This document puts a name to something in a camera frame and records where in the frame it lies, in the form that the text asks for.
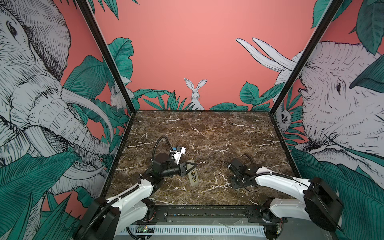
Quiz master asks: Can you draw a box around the green circuit board with leds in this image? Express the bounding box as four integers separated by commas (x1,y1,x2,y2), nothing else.
136,225,155,235

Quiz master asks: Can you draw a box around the black corner frame post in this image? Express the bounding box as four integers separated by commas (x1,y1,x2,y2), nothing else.
269,0,344,115
76,0,136,114

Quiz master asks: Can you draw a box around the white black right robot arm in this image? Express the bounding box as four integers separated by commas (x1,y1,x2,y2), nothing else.
228,159,344,232

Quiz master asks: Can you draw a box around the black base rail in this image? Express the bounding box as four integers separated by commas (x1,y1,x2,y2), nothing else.
151,205,287,225

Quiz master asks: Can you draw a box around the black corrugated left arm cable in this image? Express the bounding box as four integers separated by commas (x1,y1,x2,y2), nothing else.
151,135,173,163

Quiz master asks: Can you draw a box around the white slotted cable duct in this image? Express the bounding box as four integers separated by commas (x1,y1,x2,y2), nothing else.
120,225,266,238

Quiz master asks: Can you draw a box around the black right corner frame post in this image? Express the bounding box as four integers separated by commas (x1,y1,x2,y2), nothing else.
269,0,344,115

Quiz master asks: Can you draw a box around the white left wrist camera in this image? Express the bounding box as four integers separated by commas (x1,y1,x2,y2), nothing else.
170,146,186,165

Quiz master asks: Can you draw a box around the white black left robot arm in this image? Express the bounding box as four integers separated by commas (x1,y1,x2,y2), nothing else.
73,153,197,240

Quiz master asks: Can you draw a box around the grey remote control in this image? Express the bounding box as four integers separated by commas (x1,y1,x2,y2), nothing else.
187,160,199,187

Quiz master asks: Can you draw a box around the black left corner frame post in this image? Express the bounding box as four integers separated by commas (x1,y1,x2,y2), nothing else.
76,0,136,114

